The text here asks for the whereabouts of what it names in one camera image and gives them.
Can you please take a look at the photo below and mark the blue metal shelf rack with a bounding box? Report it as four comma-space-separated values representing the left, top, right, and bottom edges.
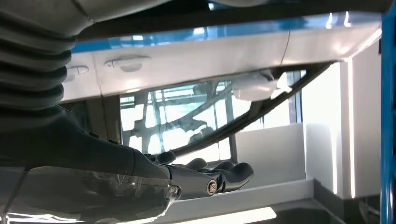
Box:
70, 0, 396, 224

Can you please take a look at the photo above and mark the white car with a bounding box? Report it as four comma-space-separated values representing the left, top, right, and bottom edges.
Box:
60, 29, 382, 161

